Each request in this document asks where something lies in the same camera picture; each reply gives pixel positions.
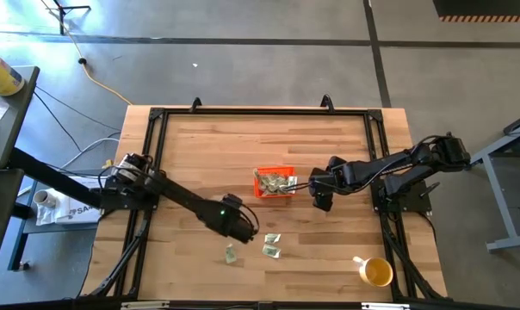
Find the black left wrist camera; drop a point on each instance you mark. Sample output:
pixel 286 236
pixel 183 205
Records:
pixel 232 200

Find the silver edge bracket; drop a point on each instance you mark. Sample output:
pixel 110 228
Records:
pixel 144 306
pixel 385 306

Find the white paper roll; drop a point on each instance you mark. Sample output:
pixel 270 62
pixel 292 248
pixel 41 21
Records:
pixel 42 199

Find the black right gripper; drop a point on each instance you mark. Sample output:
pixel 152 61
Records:
pixel 324 185

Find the orange plastic mesh basket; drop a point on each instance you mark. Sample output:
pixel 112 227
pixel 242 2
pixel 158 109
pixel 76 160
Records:
pixel 256 194

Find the black mat hazard stripes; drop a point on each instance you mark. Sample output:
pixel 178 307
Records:
pixel 484 8

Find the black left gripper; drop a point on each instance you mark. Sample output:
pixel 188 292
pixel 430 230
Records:
pixel 243 224

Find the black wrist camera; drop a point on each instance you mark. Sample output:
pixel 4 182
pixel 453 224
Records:
pixel 232 200
pixel 337 163

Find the grey desk top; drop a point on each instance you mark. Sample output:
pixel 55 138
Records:
pixel 6 129

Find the black tripod stand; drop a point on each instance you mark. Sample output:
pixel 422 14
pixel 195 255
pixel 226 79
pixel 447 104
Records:
pixel 62 17

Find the grey metal table frame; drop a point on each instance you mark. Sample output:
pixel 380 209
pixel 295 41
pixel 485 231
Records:
pixel 514 242

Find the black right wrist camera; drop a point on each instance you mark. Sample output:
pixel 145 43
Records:
pixel 337 163

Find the black frame hook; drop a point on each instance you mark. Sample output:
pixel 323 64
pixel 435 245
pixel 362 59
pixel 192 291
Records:
pixel 327 103
pixel 195 104

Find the black desk support beam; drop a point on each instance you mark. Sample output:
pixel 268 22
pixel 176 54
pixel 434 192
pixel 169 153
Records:
pixel 49 176

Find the low table blue legs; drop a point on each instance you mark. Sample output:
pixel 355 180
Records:
pixel 16 247

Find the white green Stevia packet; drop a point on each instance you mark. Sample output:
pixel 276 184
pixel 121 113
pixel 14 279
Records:
pixel 281 177
pixel 292 183
pixel 272 238
pixel 258 174
pixel 277 188
pixel 271 251
pixel 230 254

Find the dark grey desk panel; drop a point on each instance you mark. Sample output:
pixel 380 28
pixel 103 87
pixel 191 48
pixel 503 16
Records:
pixel 1 215

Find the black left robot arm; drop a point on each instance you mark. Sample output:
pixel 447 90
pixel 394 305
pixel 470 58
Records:
pixel 182 198

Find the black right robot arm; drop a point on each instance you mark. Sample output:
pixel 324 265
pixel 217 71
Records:
pixel 372 170

